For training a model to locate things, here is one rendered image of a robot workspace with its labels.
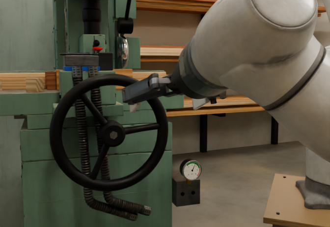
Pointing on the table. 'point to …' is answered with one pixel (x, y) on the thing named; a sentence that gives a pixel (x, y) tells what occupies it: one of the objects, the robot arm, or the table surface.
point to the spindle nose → (91, 14)
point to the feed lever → (124, 22)
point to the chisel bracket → (86, 46)
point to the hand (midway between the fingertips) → (164, 102)
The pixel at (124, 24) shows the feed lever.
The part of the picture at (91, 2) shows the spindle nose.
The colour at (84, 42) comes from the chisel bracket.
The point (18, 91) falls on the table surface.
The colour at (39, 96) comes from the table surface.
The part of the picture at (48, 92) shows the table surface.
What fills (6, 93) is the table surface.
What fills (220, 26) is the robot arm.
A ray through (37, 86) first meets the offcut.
